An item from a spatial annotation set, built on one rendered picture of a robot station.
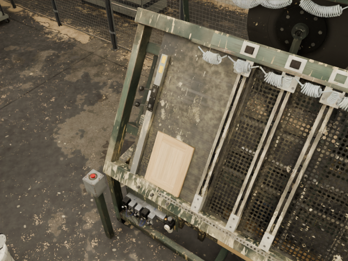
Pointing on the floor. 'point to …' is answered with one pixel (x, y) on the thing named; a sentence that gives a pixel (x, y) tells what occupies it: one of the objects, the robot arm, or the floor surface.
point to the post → (104, 216)
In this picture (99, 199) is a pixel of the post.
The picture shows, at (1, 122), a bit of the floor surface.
